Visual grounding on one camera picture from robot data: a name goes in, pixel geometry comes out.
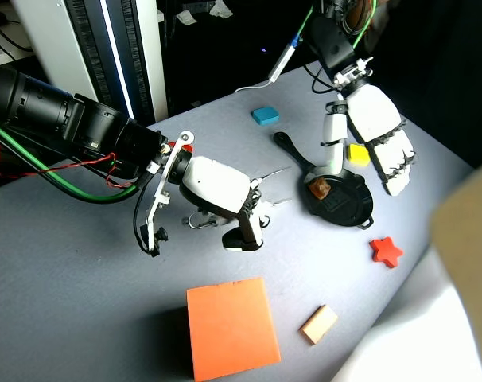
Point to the grey table cloth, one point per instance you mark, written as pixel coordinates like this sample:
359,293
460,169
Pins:
66,298

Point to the large orange block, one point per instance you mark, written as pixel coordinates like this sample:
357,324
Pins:
233,334

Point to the small white paper scrap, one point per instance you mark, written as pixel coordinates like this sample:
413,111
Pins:
185,17

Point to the white blurred panel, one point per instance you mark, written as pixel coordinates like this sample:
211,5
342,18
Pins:
416,330

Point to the brown meat piece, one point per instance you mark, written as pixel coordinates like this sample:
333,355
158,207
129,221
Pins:
319,188

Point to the yellow block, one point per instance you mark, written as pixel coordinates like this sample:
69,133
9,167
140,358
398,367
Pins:
358,154

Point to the silver tongs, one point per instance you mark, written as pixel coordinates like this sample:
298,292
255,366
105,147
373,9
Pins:
270,205

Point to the beige cardboard sheet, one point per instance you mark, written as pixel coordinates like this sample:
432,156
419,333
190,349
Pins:
467,246

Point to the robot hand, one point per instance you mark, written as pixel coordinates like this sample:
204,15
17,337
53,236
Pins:
374,115
213,187

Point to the red heart block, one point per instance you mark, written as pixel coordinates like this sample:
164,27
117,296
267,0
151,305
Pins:
188,148

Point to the beige wooden block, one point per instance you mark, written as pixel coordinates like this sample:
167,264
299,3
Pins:
319,324

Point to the red star block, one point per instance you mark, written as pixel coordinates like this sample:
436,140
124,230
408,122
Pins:
386,251

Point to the black toy frying pan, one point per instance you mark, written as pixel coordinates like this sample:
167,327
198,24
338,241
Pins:
344,207

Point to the blue rounded block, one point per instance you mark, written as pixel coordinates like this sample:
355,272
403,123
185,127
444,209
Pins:
265,115

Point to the crumpled white paper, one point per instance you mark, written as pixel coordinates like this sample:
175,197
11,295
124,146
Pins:
220,8

